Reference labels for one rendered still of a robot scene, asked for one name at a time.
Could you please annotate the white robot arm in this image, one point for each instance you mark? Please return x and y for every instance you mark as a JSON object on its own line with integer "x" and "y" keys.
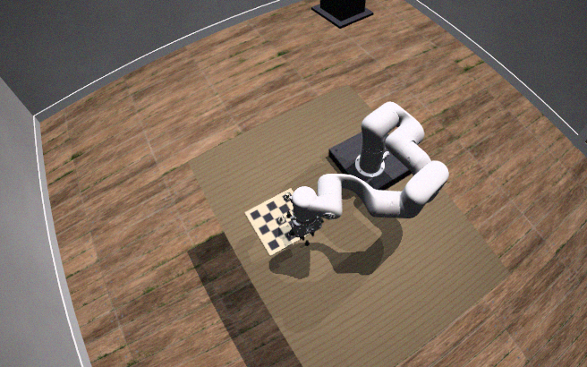
{"x": 425, "y": 185}

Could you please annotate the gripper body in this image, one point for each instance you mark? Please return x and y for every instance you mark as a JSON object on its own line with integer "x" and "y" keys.
{"x": 302, "y": 230}

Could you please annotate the chessboard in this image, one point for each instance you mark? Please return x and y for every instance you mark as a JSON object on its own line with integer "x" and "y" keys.
{"x": 264, "y": 218}

